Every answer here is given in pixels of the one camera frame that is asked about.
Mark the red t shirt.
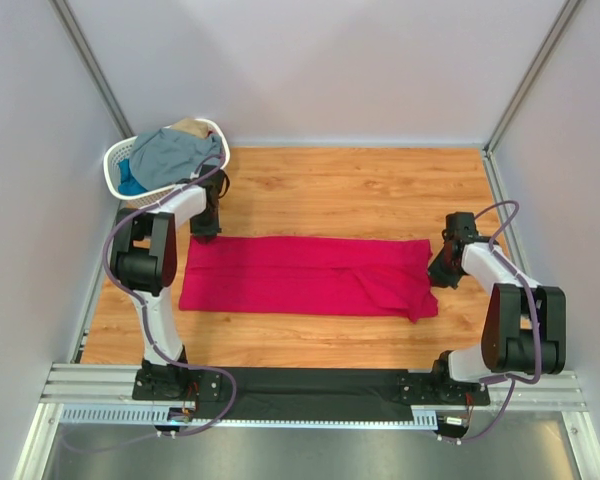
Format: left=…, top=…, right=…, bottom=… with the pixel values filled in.
left=179, top=236, right=438, bottom=322

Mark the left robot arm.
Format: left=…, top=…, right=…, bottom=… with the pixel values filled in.
left=103, top=165, right=230, bottom=402

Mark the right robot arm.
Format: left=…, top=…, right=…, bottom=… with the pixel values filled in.
left=428, top=212, right=566, bottom=385

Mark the grey blue shirt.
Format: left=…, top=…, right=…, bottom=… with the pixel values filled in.
left=129, top=128, right=224, bottom=191

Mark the bright blue garment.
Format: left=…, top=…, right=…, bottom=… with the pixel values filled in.
left=117, top=158, right=147, bottom=196

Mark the beige garment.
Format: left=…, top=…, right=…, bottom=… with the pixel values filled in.
left=169, top=117, right=212, bottom=139

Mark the white plastic laundry basket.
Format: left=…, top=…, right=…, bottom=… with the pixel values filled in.
left=102, top=118, right=231, bottom=207

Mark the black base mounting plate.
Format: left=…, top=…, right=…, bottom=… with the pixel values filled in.
left=132, top=365, right=491, bottom=422

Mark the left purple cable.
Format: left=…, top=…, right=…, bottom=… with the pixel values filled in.
left=102, top=153, right=239, bottom=436

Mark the purple cable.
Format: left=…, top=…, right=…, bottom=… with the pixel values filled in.
left=472, top=200, right=544, bottom=446
left=102, top=153, right=239, bottom=436

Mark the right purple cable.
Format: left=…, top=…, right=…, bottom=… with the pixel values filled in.
left=472, top=200, right=544, bottom=446

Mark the right aluminium corner post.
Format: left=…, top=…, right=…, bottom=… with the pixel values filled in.
left=483, top=0, right=584, bottom=156

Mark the aluminium corner post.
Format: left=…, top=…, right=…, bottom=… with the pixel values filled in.
left=483, top=0, right=584, bottom=156
left=49, top=0, right=134, bottom=138

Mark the slotted grey cable duct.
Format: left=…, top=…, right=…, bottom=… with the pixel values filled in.
left=59, top=405, right=469, bottom=429

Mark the aluminium frame rail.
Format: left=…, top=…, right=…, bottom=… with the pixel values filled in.
left=14, top=204, right=141, bottom=480

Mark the left aluminium corner post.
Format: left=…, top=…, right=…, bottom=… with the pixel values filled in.
left=49, top=0, right=134, bottom=138

